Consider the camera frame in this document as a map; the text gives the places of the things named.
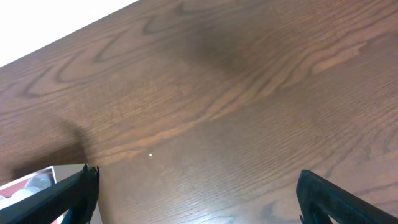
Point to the clear spray bottle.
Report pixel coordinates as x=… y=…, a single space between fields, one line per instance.
x=41 y=181

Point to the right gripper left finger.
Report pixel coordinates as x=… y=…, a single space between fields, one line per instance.
x=76 y=196

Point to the white box with pink interior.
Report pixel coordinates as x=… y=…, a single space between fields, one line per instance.
x=21 y=188

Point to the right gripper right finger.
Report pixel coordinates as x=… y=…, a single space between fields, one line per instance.
x=322 y=202

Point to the white lotion tube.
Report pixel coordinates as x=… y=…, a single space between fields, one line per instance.
x=18 y=196

